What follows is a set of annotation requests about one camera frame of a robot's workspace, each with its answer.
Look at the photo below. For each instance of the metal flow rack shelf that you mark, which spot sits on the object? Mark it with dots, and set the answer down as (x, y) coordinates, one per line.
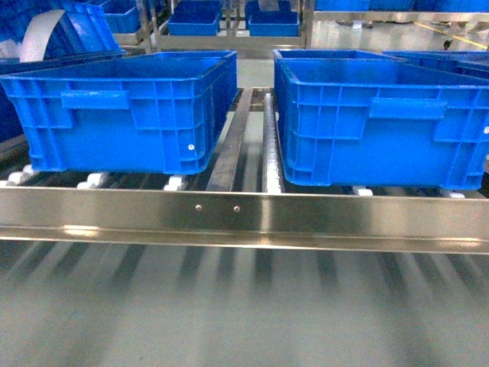
(242, 201)

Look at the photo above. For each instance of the blue bin front left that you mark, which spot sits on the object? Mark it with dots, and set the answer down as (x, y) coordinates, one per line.
(155, 114)

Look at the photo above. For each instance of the blue bin front right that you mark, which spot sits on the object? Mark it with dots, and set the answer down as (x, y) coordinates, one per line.
(378, 122)

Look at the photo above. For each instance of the small blue bin back right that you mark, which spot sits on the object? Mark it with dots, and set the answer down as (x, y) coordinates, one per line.
(284, 22)

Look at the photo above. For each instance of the small blue bin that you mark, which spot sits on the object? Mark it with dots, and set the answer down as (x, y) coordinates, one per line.
(284, 22)
(196, 18)

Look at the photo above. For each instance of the small blue bin back left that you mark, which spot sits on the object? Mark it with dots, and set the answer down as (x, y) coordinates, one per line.
(196, 18)

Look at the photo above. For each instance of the blue tilted bin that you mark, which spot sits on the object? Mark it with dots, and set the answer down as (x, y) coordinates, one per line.
(82, 30)

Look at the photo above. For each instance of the grey curved sheet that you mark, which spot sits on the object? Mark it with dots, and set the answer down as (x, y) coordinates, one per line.
(37, 35)

